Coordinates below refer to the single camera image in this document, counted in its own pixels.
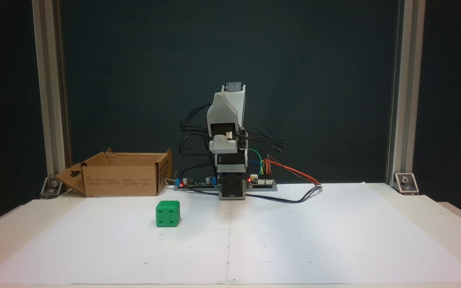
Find green die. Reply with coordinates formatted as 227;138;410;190
156;200;181;228

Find circuit board with blue parts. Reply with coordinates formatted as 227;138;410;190
174;174;220;191

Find circuit board with white connector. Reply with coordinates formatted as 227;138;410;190
246;174;278;192

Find open cardboard box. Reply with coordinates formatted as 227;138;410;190
54;148;173;197

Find black arm wire loops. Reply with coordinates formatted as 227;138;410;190
179;103;216;168
237;127;286;154

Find green yellow blue jumper wires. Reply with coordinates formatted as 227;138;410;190
248;149;266;176

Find orange and red wires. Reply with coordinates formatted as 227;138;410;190
266;154;321;186

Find long black cable bundle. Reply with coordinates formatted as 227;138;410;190
182;185;324;204

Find metal corner bracket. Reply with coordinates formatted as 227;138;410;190
40;176;73;199
393;172;419;196

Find aluminium frame post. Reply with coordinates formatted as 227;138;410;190
386;0;426;186
32;0;72;188

